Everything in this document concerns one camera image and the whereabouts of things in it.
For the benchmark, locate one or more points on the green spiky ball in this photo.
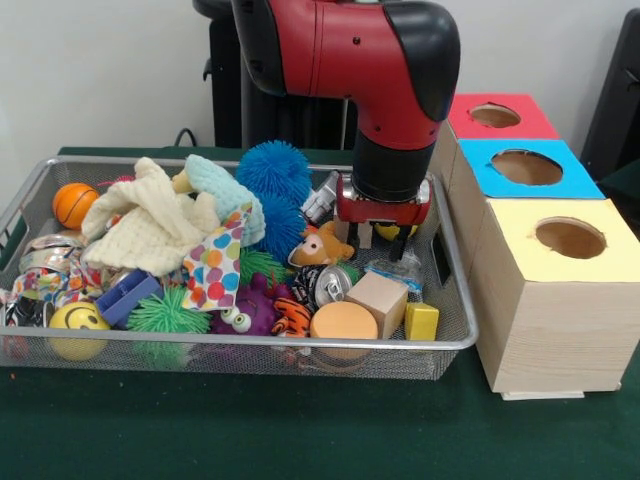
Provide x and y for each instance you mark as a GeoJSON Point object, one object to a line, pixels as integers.
{"type": "Point", "coordinates": [165, 315]}

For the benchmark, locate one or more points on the black chair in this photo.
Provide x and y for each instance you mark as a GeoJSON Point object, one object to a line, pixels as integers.
{"type": "Point", "coordinates": [620, 100]}

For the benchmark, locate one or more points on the small orange basketball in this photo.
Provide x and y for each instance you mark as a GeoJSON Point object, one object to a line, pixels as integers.
{"type": "Point", "coordinates": [75, 205]}

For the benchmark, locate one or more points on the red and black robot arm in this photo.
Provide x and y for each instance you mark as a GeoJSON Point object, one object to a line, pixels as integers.
{"type": "Point", "coordinates": [380, 70]}

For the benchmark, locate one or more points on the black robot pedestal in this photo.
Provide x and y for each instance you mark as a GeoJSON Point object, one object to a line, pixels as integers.
{"type": "Point", "coordinates": [225, 100]}

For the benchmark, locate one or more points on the blue fuzzy toy with eyes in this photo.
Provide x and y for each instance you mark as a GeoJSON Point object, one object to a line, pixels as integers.
{"type": "Point", "coordinates": [275, 172]}

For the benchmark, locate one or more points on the mint green knitted cloth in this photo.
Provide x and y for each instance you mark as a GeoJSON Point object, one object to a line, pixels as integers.
{"type": "Point", "coordinates": [235, 195]}

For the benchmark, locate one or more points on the brown plush toy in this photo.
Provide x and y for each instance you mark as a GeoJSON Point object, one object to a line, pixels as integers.
{"type": "Point", "coordinates": [322, 250]}

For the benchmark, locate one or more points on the polka dot cloth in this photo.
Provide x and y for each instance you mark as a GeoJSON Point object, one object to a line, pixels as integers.
{"type": "Point", "coordinates": [212, 270]}

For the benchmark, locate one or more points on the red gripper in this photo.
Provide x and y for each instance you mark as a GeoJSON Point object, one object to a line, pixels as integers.
{"type": "Point", "coordinates": [383, 212]}

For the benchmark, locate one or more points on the wooden box with three holes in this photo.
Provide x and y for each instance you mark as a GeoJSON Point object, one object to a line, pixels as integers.
{"type": "Point", "coordinates": [550, 320]}

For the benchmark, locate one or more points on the yellow smiley ball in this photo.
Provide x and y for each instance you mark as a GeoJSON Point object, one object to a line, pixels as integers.
{"type": "Point", "coordinates": [78, 328]}

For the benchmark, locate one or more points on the cream knitted cloth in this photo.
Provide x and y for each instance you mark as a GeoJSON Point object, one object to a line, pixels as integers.
{"type": "Point", "coordinates": [140, 235]}

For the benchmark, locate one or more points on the clear plastic packet blue label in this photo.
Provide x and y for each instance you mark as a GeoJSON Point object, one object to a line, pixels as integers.
{"type": "Point", "coordinates": [398, 272]}

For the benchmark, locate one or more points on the clear mesh bin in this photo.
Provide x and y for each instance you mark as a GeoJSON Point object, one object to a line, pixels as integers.
{"type": "Point", "coordinates": [250, 356]}

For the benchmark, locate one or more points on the plain yellow ball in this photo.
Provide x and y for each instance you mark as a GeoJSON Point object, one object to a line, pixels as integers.
{"type": "Point", "coordinates": [390, 232]}

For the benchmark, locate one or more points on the purple spiky ball with eyes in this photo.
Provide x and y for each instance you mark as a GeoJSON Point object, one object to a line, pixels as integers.
{"type": "Point", "coordinates": [245, 312]}

